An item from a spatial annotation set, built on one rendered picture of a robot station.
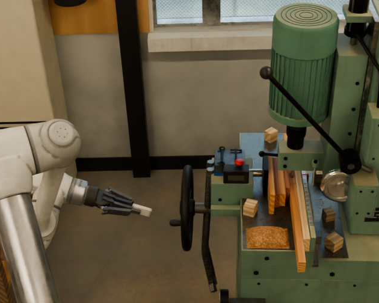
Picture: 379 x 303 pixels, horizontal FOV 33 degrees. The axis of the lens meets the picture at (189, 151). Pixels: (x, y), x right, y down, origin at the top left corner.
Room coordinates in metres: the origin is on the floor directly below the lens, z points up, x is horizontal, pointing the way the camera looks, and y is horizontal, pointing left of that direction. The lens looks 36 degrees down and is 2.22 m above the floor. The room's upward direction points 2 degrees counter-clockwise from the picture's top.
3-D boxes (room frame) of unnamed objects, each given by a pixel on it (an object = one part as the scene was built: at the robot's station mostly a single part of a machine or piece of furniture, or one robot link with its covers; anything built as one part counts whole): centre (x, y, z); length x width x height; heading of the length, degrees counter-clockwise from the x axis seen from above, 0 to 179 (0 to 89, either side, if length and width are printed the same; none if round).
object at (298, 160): (1.56, -0.35, 1.03); 0.14 x 0.07 x 0.09; 86
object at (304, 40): (1.57, -0.33, 1.35); 0.18 x 0.18 x 0.31
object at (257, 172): (1.59, -0.21, 0.95); 0.09 x 0.07 x 0.09; 176
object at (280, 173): (1.58, -0.29, 0.92); 0.19 x 0.02 x 0.05; 176
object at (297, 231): (1.51, -0.32, 0.92); 0.62 x 0.02 x 0.04; 176
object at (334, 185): (1.43, -0.45, 1.02); 0.12 x 0.03 x 0.12; 86
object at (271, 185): (1.55, -0.25, 0.94); 0.21 x 0.01 x 0.08; 176
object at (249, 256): (1.59, -0.22, 0.87); 0.61 x 0.30 x 0.06; 176
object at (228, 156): (1.59, -0.13, 0.99); 0.13 x 0.11 x 0.06; 176
